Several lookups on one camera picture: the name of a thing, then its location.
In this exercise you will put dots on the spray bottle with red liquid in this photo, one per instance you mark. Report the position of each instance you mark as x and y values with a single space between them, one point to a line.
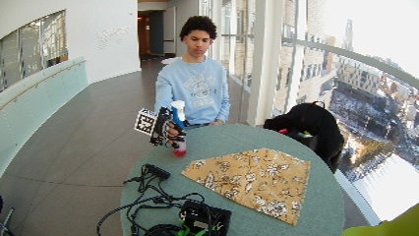
178 128

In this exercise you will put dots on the white cube of black markers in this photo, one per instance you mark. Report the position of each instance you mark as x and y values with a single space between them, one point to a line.
145 122

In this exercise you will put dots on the small black hub box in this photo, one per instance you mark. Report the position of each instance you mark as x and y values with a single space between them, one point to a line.
156 171

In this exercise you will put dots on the the person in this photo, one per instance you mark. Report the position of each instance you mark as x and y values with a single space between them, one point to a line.
192 83

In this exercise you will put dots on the round green table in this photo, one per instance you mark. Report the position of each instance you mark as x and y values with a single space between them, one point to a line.
235 183

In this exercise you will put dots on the yellow floral cloth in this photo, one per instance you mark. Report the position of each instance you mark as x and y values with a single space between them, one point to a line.
255 182

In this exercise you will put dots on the black electronics box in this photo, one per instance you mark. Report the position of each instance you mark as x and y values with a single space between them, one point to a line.
205 219

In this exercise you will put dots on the black backpack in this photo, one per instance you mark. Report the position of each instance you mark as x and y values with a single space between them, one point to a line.
310 129

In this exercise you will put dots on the wooden handrail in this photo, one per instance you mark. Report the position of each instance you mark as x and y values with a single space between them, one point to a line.
39 84

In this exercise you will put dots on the yellow-green chair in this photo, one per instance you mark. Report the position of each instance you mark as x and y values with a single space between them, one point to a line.
388 226

